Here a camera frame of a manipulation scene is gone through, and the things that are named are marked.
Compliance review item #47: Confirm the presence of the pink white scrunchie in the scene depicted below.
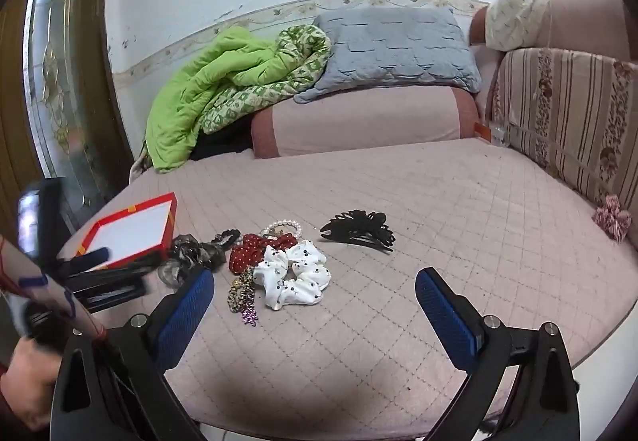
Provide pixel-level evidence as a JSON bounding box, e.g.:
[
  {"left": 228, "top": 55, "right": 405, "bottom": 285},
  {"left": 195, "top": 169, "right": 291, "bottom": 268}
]
[{"left": 592, "top": 194, "right": 632, "bottom": 241}]

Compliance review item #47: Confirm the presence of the pink bolster pillow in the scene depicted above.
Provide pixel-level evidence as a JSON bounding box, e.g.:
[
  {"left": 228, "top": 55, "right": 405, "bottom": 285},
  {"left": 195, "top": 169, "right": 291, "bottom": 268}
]
[{"left": 250, "top": 85, "right": 480, "bottom": 159}]

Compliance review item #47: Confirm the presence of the red box with white inside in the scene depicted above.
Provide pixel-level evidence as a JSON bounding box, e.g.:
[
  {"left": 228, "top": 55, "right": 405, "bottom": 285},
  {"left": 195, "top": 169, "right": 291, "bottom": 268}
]
[{"left": 77, "top": 192, "right": 179, "bottom": 270}]

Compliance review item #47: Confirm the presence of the dark cloth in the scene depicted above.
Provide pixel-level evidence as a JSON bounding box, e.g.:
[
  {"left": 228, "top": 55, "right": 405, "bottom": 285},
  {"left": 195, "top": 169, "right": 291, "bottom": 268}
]
[{"left": 191, "top": 121, "right": 255, "bottom": 161}]

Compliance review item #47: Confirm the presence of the black claw hair clip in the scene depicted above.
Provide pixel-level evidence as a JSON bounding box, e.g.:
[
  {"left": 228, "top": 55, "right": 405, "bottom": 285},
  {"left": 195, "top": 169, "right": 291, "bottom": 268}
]
[{"left": 319, "top": 209, "right": 396, "bottom": 253}]

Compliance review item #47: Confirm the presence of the grey brown sheer scrunchie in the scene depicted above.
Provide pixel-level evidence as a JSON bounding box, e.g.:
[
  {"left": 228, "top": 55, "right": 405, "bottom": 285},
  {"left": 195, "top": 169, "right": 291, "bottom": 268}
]
[{"left": 158, "top": 234, "right": 227, "bottom": 291}]

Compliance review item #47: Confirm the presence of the white pearl bracelet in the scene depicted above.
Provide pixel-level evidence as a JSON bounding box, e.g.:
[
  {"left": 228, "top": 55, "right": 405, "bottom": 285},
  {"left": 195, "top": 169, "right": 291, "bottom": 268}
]
[{"left": 261, "top": 219, "right": 305, "bottom": 243}]

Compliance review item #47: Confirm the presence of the white floral cloth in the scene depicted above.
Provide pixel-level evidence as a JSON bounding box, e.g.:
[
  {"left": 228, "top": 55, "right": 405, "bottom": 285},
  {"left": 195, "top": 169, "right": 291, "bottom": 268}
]
[{"left": 485, "top": 0, "right": 560, "bottom": 51}]

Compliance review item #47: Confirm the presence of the person's left hand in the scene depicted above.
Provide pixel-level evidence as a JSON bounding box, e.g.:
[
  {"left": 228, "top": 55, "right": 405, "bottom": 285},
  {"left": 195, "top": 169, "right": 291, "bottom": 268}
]
[{"left": 0, "top": 336, "right": 63, "bottom": 432}]

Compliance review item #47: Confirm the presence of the black scrunchie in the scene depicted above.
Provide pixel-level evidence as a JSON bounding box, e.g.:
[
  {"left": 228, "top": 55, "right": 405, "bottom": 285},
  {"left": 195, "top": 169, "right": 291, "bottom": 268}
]
[{"left": 213, "top": 228, "right": 242, "bottom": 248}]

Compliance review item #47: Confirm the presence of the grey quilted pillow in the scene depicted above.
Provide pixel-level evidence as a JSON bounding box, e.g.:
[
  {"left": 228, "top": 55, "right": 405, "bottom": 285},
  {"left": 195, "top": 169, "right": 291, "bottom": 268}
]
[{"left": 293, "top": 6, "right": 482, "bottom": 104}]

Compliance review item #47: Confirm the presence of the plain pink cushion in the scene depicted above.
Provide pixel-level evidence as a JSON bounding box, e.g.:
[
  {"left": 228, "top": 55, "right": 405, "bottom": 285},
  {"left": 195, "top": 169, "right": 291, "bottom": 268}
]
[{"left": 528, "top": 0, "right": 632, "bottom": 61}]

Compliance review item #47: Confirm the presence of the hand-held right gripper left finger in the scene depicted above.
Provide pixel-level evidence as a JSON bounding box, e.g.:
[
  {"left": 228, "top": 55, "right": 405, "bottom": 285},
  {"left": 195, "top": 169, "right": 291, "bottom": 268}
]
[{"left": 50, "top": 266, "right": 216, "bottom": 441}]

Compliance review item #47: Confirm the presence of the green quilted blanket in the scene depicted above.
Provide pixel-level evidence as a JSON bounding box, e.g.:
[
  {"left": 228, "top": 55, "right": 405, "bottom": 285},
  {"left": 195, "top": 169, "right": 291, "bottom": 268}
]
[{"left": 142, "top": 24, "right": 333, "bottom": 173}]

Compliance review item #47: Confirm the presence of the wooden door with glass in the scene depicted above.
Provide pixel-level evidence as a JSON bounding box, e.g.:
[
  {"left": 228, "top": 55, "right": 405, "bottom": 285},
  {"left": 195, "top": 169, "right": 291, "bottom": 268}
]
[{"left": 0, "top": 0, "right": 131, "bottom": 252}]

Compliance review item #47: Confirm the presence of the beige wrapped cable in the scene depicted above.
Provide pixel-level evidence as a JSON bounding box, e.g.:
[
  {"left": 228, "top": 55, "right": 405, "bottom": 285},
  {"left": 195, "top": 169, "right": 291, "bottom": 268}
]
[{"left": 0, "top": 236, "right": 108, "bottom": 347}]

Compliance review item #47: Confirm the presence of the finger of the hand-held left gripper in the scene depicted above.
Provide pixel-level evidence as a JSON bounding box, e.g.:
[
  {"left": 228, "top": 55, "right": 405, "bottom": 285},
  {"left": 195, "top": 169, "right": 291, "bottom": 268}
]
[
  {"left": 56, "top": 246, "right": 163, "bottom": 280},
  {"left": 67, "top": 272, "right": 153, "bottom": 315}
]

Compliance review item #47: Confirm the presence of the pink quilted bed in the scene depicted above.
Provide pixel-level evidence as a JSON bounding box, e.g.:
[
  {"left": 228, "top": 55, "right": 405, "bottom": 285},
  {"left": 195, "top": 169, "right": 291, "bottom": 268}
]
[{"left": 55, "top": 136, "right": 638, "bottom": 433}]

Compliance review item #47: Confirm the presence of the red polka dot scrunchie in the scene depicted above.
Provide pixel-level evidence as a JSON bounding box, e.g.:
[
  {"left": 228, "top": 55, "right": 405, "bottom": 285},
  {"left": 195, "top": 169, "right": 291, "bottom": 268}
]
[{"left": 228, "top": 232, "right": 299, "bottom": 275}]

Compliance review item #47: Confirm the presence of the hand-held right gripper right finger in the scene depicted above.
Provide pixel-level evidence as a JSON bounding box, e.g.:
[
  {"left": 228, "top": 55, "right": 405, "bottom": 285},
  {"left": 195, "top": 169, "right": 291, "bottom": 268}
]
[{"left": 415, "top": 266, "right": 581, "bottom": 441}]

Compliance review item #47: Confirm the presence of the white polka dot scrunchie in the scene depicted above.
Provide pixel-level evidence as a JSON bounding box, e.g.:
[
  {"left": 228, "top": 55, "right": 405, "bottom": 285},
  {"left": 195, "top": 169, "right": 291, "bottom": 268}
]
[{"left": 252, "top": 239, "right": 333, "bottom": 311}]

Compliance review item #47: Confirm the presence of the striped floral sofa cushion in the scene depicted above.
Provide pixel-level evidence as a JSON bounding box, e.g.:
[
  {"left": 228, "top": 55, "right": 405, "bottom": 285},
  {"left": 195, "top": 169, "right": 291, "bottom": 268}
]
[{"left": 490, "top": 47, "right": 638, "bottom": 245}]

